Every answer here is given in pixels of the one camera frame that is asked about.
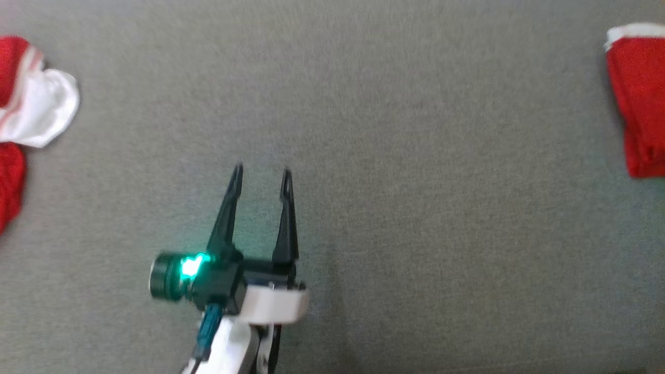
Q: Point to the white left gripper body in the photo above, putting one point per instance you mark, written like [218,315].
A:
[273,304]

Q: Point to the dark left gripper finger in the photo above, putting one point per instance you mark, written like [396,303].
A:
[226,223]
[287,234]

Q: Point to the red white sports jersey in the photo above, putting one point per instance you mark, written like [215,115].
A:
[36,109]

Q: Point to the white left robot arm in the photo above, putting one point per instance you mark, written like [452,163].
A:
[234,348]

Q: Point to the large grey sofa seat cushion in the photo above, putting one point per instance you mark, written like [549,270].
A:
[415,208]

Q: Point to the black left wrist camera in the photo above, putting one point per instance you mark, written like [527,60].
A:
[213,285]

